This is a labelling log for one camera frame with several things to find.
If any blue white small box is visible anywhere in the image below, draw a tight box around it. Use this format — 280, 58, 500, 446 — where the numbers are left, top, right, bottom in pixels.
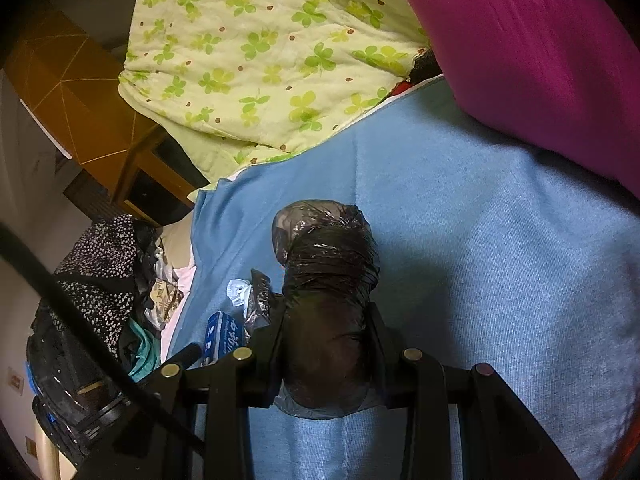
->
202, 311, 244, 366

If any black plastic bag ball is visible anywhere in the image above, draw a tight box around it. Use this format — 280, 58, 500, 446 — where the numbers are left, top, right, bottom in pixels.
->
244, 200, 380, 419

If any teal jacket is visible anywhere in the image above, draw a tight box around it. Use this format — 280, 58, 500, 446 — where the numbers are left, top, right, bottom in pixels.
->
128, 318, 160, 382

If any black white dotted cloth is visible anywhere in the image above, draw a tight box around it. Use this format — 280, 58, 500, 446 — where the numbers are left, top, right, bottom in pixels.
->
54, 214, 155, 356

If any blue fleece blanket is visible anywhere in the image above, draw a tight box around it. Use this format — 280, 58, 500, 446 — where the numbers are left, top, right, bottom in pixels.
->
171, 80, 639, 479

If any green clover quilt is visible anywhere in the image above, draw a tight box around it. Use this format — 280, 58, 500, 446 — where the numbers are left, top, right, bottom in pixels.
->
118, 0, 431, 188

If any orange wooden cabinet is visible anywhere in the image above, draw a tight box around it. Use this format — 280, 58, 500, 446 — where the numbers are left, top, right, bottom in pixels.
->
4, 8, 206, 226

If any magenta pillow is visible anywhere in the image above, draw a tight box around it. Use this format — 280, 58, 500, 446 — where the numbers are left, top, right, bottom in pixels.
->
408, 0, 639, 192

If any black cable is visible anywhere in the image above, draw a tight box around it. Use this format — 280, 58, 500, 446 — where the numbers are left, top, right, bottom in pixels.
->
0, 224, 166, 416

